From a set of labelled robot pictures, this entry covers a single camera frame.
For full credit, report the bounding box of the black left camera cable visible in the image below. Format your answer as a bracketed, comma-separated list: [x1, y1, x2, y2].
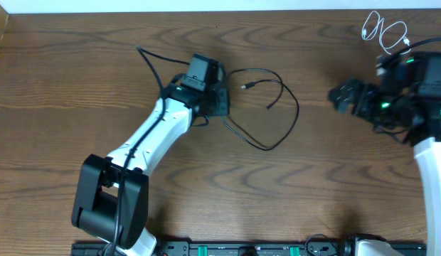
[106, 45, 191, 256]

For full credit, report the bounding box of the black usb cable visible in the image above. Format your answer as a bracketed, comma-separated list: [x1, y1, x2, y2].
[220, 68, 300, 151]

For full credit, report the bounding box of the white usb cable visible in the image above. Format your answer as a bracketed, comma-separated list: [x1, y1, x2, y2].
[361, 10, 413, 56]

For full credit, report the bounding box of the black camera cable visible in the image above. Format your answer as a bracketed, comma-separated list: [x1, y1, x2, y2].
[106, 45, 191, 256]
[378, 34, 441, 67]

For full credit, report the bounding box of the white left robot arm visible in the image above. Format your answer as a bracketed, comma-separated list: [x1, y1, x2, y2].
[71, 54, 229, 255]

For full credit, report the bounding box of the black right camera cable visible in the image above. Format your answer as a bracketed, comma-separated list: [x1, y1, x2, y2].
[378, 34, 441, 67]

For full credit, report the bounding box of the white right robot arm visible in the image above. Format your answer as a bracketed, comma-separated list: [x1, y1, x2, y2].
[327, 51, 441, 255]

